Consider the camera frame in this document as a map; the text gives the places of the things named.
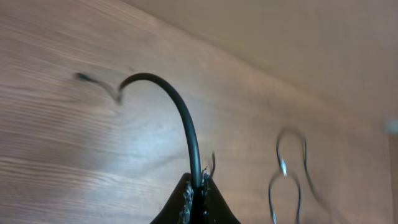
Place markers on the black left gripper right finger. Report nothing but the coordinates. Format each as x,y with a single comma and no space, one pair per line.
215,208

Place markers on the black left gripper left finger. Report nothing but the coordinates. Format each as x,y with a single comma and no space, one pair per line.
178,208

